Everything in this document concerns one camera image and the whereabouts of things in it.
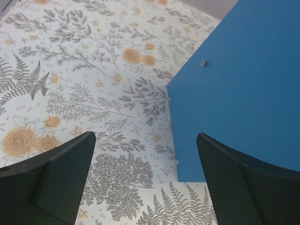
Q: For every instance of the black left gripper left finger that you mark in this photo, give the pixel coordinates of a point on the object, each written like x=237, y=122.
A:
x=47, y=189

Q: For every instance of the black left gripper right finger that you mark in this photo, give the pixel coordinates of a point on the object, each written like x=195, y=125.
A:
x=245, y=190

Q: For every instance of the blue wooden shelf unit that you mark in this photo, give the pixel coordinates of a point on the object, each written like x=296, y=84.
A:
x=242, y=88

